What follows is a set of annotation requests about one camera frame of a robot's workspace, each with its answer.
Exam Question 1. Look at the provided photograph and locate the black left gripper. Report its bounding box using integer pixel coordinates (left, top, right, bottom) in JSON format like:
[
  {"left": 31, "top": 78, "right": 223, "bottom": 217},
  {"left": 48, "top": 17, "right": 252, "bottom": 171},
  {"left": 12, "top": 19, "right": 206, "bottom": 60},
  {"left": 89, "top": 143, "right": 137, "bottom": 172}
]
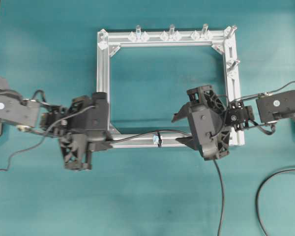
[{"left": 59, "top": 92, "right": 117, "bottom": 170}]

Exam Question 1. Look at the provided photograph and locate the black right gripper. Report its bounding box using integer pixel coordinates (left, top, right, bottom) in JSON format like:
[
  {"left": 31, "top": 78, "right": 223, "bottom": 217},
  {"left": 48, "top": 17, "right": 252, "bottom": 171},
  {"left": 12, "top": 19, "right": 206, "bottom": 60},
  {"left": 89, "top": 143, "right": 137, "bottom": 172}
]
[{"left": 171, "top": 85, "right": 231, "bottom": 160}]

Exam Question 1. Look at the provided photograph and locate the black usb cable wire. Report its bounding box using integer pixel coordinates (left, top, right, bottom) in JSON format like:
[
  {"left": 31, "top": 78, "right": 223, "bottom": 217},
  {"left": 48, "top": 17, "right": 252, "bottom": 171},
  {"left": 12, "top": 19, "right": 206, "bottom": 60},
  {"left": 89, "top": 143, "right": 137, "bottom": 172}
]
[{"left": 112, "top": 129, "right": 295, "bottom": 236}]

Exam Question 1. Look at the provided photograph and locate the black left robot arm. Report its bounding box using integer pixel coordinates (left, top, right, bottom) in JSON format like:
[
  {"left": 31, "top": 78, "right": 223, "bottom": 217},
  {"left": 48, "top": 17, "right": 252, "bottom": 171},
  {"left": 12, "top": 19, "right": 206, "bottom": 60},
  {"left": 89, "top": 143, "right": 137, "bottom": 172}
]
[{"left": 0, "top": 77, "right": 113, "bottom": 171}]

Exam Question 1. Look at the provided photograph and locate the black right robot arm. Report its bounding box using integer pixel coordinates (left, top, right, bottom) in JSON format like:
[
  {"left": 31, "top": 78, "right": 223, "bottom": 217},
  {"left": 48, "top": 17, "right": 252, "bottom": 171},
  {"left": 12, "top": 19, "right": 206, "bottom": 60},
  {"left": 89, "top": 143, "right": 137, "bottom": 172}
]
[{"left": 172, "top": 85, "right": 295, "bottom": 160}]

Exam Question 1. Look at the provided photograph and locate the clear acrylic right side post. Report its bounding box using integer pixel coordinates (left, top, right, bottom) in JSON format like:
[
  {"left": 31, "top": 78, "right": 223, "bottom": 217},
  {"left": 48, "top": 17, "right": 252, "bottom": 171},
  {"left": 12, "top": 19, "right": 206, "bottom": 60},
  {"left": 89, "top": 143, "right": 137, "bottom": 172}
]
[{"left": 226, "top": 59, "right": 240, "bottom": 76}]

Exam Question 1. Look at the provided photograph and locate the aluminium extrusion rectangular frame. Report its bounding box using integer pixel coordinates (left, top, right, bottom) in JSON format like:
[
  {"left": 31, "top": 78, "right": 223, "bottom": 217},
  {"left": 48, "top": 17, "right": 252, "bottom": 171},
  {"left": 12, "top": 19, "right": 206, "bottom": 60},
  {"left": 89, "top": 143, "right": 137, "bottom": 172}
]
[{"left": 96, "top": 24, "right": 241, "bottom": 147}]

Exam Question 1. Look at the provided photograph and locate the clear post blue tape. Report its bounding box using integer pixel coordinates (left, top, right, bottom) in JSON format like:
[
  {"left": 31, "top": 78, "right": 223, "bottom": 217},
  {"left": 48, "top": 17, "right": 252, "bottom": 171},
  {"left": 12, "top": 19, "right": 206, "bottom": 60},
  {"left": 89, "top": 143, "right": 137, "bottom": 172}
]
[{"left": 128, "top": 25, "right": 150, "bottom": 42}]

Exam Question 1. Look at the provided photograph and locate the clear acrylic corner post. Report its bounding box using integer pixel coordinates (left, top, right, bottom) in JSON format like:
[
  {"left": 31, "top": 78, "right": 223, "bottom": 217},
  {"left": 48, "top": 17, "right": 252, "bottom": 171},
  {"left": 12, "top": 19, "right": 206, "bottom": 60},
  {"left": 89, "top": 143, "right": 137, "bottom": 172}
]
[
  {"left": 224, "top": 25, "right": 237, "bottom": 39},
  {"left": 97, "top": 29, "right": 109, "bottom": 50}
]

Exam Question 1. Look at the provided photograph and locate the clear acrylic left corner post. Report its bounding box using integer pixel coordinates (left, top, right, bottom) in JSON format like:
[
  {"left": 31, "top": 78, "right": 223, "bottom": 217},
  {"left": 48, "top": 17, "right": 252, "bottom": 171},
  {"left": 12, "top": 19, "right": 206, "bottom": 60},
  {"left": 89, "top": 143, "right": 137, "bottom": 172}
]
[{"left": 97, "top": 29, "right": 109, "bottom": 50}]

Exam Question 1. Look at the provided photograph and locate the grey left arm thin cable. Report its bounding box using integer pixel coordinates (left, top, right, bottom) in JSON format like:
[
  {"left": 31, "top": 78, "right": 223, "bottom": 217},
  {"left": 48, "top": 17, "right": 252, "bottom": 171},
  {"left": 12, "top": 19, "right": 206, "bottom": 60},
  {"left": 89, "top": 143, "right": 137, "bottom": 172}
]
[{"left": 0, "top": 105, "right": 95, "bottom": 173}]

